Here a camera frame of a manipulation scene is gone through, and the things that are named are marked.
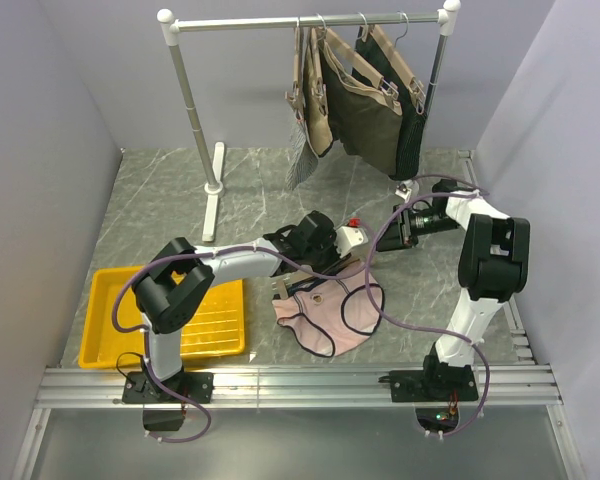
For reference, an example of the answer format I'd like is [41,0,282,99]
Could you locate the yellow plastic tray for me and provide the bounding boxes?
[78,266,245,369]

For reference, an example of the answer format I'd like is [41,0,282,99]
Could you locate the black dotted hanging underwear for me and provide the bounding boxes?
[355,28,427,181]

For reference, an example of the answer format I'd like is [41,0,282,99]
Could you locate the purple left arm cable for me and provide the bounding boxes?
[113,222,374,444]

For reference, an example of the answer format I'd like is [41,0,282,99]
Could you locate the grey striped hanging underwear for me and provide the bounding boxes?
[285,29,317,191]

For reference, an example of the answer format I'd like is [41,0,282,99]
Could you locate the olive green hanging underwear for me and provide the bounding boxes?
[319,31,402,176]

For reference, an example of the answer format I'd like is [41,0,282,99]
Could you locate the beige clip hanger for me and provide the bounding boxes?
[272,256,359,299]

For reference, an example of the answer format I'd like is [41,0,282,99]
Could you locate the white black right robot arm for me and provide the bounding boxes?
[376,178,530,403]

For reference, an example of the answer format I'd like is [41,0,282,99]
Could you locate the beige hanging underwear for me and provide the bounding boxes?
[303,30,334,158]

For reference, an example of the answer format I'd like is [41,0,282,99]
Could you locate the aluminium mounting rail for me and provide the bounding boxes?
[13,364,585,479]

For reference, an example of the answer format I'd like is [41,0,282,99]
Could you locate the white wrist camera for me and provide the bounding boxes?
[335,217,369,257]
[395,180,419,201]

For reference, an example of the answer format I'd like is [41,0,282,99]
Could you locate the pink underwear navy trim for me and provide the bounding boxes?
[272,272,385,358]

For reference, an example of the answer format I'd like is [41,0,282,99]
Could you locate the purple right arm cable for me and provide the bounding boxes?
[364,173,492,439]

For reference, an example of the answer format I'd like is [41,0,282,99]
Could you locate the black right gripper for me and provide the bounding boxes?
[374,205,460,253]

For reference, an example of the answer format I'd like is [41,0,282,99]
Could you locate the white metal clothes rack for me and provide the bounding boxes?
[156,0,462,244]

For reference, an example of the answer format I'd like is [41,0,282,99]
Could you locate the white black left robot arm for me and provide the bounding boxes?
[122,211,367,404]

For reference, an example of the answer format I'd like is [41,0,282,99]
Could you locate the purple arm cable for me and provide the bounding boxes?
[364,173,492,439]
[113,222,374,444]

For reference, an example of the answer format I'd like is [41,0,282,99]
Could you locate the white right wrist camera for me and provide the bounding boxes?
[395,180,419,201]

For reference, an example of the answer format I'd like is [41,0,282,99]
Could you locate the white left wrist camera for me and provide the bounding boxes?
[335,217,369,257]

